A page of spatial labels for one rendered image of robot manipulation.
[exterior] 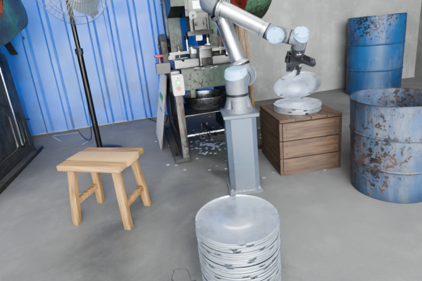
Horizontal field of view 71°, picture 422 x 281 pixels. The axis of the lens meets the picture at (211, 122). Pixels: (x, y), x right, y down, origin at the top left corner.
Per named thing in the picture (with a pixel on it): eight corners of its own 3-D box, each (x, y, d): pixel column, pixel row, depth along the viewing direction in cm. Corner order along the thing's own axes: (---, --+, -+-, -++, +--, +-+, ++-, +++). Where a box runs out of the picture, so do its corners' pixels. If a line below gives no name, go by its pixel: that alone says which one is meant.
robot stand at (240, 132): (263, 192, 163) (259, 113, 151) (230, 196, 163) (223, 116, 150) (256, 176, 181) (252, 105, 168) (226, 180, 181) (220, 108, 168)
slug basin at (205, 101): (232, 107, 225) (231, 94, 222) (188, 114, 218) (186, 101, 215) (220, 99, 257) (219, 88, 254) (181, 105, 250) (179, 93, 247)
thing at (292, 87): (293, 103, 204) (293, 101, 204) (331, 83, 183) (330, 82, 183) (264, 89, 188) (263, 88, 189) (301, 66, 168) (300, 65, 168)
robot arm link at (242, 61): (233, 92, 164) (196, -5, 155) (241, 87, 177) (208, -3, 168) (254, 85, 158) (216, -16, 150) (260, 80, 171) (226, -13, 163)
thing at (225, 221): (269, 192, 117) (269, 190, 117) (289, 241, 90) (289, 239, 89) (196, 200, 117) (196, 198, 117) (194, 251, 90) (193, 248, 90)
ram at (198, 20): (211, 29, 211) (207, -16, 202) (191, 31, 208) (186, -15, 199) (206, 30, 227) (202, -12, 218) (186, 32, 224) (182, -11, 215)
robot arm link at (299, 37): (294, 22, 147) (312, 27, 145) (292, 39, 157) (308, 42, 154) (290, 34, 144) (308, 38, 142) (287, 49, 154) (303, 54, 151)
